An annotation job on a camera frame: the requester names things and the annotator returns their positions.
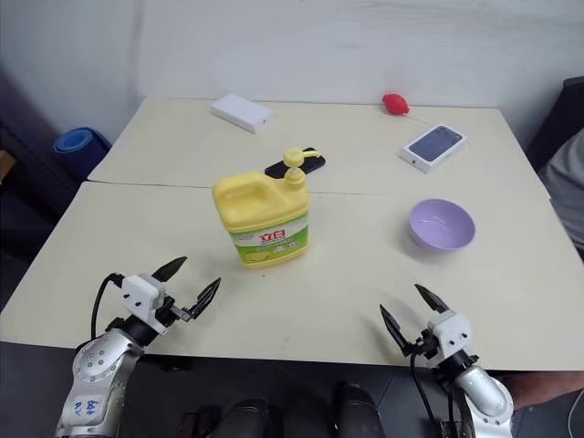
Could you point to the black chair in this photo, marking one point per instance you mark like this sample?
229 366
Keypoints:
561 114

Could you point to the plain white box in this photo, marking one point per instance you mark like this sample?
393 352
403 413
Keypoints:
241 111

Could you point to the red rubber air blower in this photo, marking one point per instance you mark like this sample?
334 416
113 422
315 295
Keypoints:
394 102

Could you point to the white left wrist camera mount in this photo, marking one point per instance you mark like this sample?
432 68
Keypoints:
139 296

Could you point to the blue round container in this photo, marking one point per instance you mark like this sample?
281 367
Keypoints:
80 146

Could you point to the purple bowl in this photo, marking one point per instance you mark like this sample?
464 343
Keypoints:
441 226

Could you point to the person in grey shirt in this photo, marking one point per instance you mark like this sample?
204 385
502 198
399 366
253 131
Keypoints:
568 182

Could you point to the yellow detergent bottle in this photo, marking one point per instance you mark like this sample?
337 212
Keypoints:
264 219

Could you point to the white phone box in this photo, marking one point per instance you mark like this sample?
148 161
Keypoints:
434 147

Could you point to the black smartphone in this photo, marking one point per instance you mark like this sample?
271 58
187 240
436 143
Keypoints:
315 166

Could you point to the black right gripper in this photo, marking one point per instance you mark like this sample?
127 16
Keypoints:
425 347

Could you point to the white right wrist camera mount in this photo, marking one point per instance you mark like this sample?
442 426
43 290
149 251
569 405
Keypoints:
449 330

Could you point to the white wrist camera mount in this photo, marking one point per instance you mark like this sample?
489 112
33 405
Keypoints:
449 330
139 296

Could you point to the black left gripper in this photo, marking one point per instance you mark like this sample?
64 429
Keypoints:
166 312

